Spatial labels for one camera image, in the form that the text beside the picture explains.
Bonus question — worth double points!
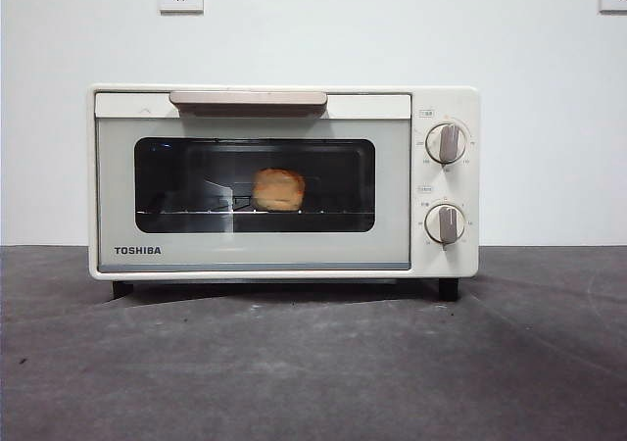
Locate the timer knob with beige grip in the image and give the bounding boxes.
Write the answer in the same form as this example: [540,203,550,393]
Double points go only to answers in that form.
[424,204,466,245]

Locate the oven door with beige handle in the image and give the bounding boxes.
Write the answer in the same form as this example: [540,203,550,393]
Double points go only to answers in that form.
[95,89,412,272]

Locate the metal wire oven rack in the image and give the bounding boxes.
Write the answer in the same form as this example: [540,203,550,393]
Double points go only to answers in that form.
[136,193,373,216]

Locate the temperature knob with beige grip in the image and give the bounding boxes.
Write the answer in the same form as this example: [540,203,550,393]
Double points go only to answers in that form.
[424,122,467,164]

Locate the white Toshiba toaster oven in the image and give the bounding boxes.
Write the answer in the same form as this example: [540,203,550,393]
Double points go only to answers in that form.
[87,85,481,301]

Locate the golden brown bread roll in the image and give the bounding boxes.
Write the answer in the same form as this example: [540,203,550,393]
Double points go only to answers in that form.
[252,168,307,212]

